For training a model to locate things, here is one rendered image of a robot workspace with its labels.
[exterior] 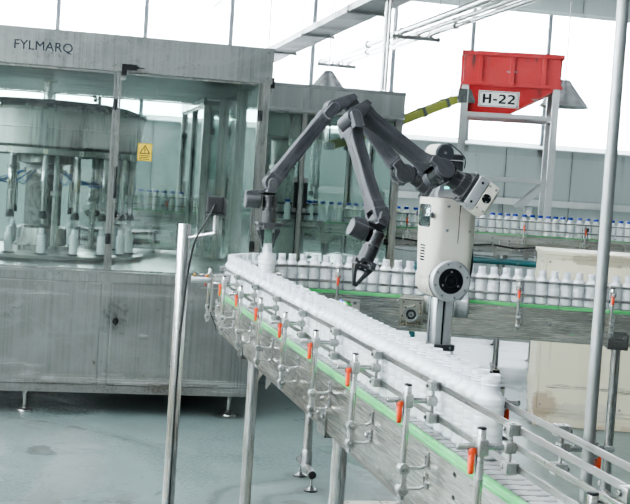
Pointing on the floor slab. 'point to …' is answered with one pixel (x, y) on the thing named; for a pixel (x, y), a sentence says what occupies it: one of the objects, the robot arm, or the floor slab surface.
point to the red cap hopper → (493, 86)
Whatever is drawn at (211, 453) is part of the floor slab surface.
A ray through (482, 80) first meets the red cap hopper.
